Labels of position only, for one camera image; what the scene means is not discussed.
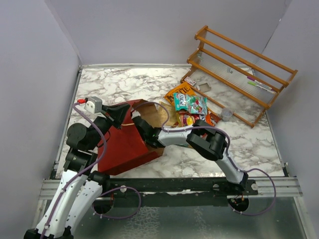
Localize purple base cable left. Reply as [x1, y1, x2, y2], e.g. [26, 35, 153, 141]
[91, 185, 142, 220]

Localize orange Fox's fruits candy bag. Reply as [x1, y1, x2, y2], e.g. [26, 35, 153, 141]
[176, 111, 206, 127]

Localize brown red paper bag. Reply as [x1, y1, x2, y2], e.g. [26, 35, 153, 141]
[98, 99, 164, 175]

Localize markers on shelf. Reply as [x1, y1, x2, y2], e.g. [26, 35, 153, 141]
[247, 76, 275, 94]

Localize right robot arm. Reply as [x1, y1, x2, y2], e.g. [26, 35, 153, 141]
[133, 116, 248, 195]

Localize teal Fox's candy bag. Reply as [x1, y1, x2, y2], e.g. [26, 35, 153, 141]
[173, 93, 207, 116]

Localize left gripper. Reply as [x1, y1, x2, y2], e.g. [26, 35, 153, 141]
[88, 103, 131, 150]

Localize orange Kettle chips bag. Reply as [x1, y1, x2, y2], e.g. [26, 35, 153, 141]
[164, 82, 196, 105]

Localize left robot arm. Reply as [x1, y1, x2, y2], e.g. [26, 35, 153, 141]
[24, 100, 130, 239]

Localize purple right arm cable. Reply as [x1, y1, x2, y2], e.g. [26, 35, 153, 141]
[132, 101, 277, 216]

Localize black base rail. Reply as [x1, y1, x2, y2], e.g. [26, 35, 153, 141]
[93, 177, 258, 212]

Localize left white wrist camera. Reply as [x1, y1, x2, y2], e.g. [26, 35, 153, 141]
[77, 96, 103, 115]

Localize gold snack bag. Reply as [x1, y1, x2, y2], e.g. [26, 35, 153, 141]
[157, 102, 179, 127]

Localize small grey tray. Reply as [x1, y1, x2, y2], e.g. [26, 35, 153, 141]
[196, 82, 211, 93]

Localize small white red card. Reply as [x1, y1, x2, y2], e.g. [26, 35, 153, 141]
[184, 77, 196, 86]

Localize wooden orange shelf rack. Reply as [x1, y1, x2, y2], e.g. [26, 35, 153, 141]
[181, 25, 298, 127]

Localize small clear plastic cup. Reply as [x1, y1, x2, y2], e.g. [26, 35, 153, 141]
[221, 108, 233, 121]

